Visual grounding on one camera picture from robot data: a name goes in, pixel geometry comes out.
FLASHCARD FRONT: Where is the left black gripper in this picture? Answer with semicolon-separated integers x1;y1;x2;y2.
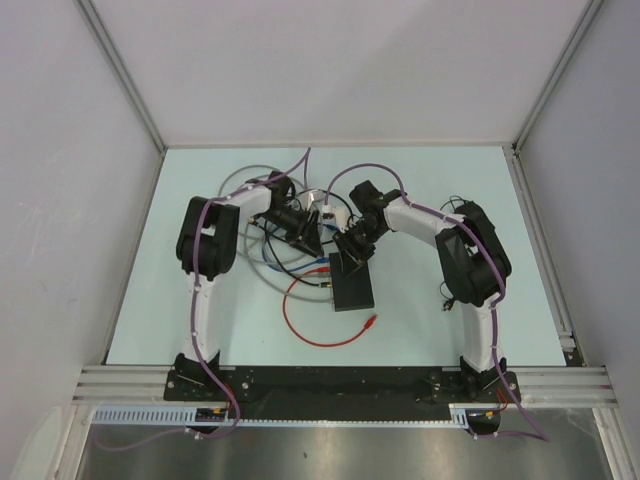
259;205;324;258

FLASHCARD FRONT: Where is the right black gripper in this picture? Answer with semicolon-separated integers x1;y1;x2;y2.
332;221;385;279

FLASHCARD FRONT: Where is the blue ethernet cable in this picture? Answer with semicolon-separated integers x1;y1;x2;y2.
264;222;341;274

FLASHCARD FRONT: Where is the black network switch box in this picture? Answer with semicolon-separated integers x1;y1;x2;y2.
329;253;375;313

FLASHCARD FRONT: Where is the black power adapter cable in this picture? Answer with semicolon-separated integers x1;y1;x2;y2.
437;194;484;314

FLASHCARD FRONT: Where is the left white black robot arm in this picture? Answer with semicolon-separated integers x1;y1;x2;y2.
174;171;324;400

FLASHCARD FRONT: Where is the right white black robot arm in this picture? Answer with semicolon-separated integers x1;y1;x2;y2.
333;181;512;401

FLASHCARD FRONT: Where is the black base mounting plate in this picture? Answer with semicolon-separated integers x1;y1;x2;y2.
163;358;521;422

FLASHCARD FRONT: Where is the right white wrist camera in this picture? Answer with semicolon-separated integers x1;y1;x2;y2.
321;204;351;232

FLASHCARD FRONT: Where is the black ethernet cable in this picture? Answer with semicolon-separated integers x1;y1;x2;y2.
244;187;351;290

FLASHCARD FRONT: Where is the red ethernet cable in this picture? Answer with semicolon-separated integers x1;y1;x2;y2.
283;267;381;348

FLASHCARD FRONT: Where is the grey ethernet cable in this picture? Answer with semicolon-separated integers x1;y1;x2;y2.
218;163;337;307

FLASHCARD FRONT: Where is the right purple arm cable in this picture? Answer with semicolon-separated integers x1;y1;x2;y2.
324;163;551;444

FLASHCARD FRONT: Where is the aluminium front frame rail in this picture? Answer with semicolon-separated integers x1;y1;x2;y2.
72;365;618;408

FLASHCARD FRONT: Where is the white slotted cable duct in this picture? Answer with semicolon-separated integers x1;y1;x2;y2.
93;405;468;429

